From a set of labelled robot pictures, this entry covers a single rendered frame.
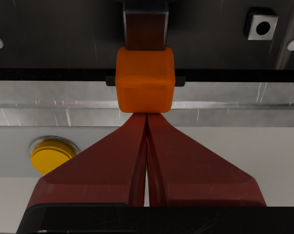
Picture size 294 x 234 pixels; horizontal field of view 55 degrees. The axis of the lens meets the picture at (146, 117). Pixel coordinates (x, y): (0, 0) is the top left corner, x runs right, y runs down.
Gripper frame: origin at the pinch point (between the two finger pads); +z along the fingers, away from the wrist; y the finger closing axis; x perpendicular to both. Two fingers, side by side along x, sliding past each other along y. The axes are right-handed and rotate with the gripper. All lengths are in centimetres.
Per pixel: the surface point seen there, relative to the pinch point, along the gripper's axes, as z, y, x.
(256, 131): 20.0, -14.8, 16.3
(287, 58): 8.7, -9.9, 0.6
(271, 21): 7.6, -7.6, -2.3
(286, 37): 8.6, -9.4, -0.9
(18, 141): 9.8, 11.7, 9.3
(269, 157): 20.1, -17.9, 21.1
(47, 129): 9.8, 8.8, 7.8
